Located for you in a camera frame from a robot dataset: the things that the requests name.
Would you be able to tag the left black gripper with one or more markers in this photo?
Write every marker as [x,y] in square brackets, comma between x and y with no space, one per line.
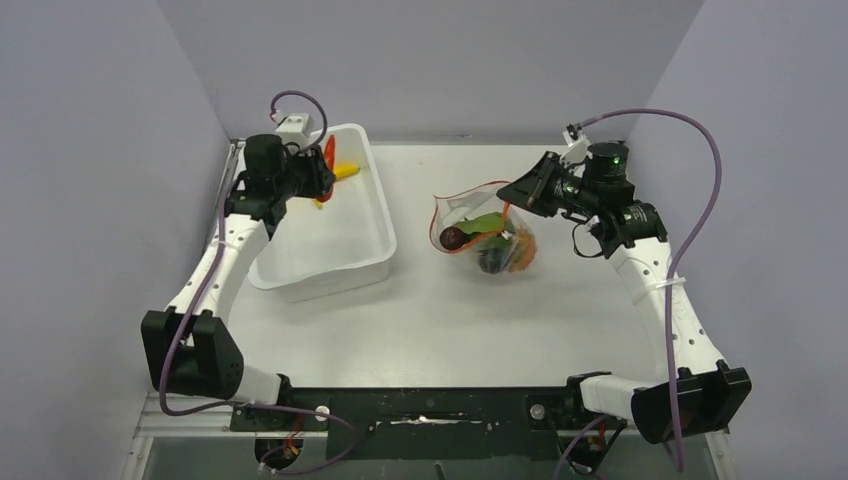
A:
[321,177]

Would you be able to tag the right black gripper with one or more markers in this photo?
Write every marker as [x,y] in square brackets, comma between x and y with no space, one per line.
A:
[530,192]

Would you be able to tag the red toy chili pepper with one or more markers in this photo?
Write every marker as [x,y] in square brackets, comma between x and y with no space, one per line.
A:
[329,159]

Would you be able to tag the yellow toy banana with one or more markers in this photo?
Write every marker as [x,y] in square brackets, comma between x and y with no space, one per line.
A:
[341,171]

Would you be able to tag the green toy vegetable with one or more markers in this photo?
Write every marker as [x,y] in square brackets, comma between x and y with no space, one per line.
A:
[491,230]

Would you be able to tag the toy pineapple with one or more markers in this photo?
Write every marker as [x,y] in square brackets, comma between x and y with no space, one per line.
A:
[524,252]

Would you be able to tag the clear zip top bag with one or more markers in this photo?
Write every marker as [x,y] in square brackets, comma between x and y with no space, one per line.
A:
[469,204]

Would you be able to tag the white plastic bin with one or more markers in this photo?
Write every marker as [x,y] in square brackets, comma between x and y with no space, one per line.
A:
[346,244]

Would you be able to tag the brown round toy fruit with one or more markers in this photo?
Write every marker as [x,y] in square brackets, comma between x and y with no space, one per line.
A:
[452,238]

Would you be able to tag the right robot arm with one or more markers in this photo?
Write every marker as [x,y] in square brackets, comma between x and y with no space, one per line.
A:
[696,391]

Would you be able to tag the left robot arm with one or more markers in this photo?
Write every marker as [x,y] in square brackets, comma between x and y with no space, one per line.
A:
[188,346]

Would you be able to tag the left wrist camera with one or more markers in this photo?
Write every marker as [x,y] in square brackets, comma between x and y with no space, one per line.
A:
[294,128]

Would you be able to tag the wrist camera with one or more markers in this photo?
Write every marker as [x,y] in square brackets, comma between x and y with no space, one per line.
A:
[294,128]
[576,145]

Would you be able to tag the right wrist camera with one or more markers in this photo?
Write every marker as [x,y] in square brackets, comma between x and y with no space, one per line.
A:
[576,145]

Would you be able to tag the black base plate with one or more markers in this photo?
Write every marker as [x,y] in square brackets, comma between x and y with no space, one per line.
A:
[475,423]

